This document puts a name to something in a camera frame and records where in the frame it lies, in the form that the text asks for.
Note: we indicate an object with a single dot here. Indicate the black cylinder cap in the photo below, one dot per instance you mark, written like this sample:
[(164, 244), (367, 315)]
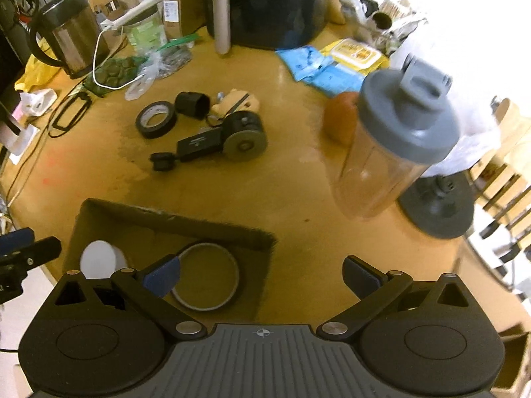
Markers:
[(188, 103)]

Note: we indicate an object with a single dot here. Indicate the white round lid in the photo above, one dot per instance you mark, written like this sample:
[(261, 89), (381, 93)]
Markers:
[(101, 259)]

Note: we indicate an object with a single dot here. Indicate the beige toy figure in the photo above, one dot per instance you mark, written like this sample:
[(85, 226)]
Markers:
[(232, 99)]

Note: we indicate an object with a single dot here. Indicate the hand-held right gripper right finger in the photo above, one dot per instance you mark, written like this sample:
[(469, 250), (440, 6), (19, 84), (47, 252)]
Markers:
[(360, 275)]

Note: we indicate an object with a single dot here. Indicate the orange fruit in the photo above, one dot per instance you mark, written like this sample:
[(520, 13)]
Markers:
[(338, 120)]

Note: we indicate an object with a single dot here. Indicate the glass bowl of clutter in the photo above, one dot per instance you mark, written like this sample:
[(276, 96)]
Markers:
[(390, 18)]

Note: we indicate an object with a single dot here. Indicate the steel electric kettle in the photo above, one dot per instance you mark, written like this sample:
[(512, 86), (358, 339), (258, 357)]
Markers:
[(70, 37)]

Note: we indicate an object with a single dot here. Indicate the black rectangular frame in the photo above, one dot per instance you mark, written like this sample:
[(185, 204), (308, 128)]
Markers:
[(61, 110)]

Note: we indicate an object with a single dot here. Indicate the black air fryer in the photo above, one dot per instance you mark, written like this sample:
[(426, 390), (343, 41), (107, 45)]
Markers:
[(269, 8)]

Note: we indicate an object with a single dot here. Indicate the black tape roll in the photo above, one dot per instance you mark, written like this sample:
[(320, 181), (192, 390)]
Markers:
[(143, 126)]

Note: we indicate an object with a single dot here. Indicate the clear shaker bottle grey lid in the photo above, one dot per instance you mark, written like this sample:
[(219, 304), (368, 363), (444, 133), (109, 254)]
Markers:
[(373, 174)]

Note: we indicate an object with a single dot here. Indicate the green-label clear jar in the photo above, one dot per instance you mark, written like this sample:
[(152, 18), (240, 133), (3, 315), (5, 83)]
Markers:
[(143, 31)]

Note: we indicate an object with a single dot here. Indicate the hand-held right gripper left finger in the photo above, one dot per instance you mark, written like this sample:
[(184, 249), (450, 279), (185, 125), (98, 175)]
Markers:
[(162, 278)]

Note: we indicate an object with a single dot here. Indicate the round tin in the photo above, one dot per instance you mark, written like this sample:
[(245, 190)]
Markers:
[(244, 143)]

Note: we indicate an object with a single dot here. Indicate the yellow plastic bag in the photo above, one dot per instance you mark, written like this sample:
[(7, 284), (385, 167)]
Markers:
[(33, 74)]

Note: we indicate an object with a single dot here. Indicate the green bag clip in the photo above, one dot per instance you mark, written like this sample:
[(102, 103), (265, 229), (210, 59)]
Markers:
[(180, 42)]

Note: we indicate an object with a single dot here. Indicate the black round stand base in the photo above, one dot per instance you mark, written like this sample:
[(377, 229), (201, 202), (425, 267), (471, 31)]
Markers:
[(435, 215)]

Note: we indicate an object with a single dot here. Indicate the wooden chair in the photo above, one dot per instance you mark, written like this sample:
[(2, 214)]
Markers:
[(502, 186)]

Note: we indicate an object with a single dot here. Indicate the yellow wet wipes pack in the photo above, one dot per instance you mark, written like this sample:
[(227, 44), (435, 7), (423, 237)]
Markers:
[(352, 54)]

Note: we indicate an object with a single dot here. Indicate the white crumpled paper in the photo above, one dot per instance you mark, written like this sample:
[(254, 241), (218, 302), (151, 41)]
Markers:
[(37, 101)]

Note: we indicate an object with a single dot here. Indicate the cardboard box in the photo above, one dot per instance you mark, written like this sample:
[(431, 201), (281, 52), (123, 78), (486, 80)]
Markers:
[(166, 228)]

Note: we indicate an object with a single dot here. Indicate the clear crumpled plastic bag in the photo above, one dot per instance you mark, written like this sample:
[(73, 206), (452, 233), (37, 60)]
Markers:
[(146, 78)]

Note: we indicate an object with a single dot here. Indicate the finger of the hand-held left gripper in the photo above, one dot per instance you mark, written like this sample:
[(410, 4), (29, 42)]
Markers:
[(39, 249)]

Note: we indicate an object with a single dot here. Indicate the blue plastic packet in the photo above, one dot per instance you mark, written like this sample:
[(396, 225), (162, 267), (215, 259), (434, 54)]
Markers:
[(332, 78)]

